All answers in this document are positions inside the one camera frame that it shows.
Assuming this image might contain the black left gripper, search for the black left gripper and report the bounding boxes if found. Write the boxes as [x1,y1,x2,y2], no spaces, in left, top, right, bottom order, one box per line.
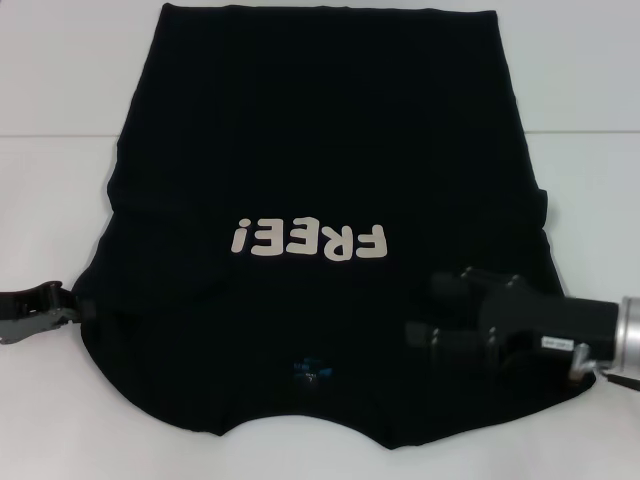
[0,280,99,347]

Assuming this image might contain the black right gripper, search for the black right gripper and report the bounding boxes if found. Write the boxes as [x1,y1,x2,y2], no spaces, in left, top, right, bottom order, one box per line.
[403,266,622,369]

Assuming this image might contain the black t-shirt with FREE print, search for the black t-shirt with FREE print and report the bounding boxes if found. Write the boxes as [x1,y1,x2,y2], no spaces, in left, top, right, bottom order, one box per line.
[73,2,599,440]

